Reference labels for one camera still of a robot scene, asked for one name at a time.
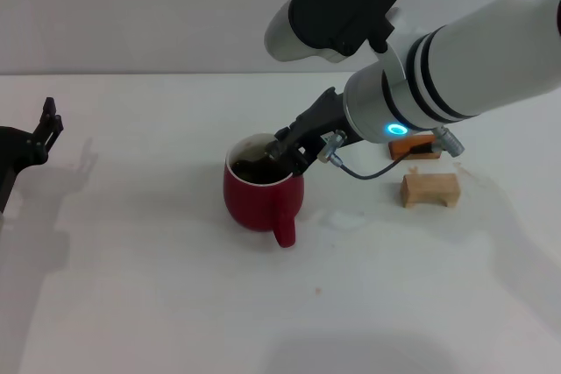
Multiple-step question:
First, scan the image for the light wooden arch block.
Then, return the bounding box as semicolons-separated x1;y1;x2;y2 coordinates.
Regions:
401;173;462;208

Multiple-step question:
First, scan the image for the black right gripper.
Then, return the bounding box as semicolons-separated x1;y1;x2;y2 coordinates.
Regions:
273;87;359;179

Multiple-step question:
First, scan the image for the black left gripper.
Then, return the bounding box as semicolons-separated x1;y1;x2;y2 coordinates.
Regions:
0;96;65;216

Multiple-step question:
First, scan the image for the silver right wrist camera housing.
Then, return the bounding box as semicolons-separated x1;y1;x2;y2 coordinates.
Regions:
265;0;402;64

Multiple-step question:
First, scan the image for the dark brown coffee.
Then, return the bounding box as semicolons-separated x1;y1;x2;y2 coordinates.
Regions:
231;145;293;185

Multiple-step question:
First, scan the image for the grey cable with silver connectors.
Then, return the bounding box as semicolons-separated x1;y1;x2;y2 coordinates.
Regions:
318;126;465;180

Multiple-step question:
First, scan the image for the dark brown wooden block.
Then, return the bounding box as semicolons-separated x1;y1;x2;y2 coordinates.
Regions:
388;136;443;160

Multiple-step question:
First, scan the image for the red ceramic cup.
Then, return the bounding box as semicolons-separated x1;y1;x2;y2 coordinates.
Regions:
223;131;306;249

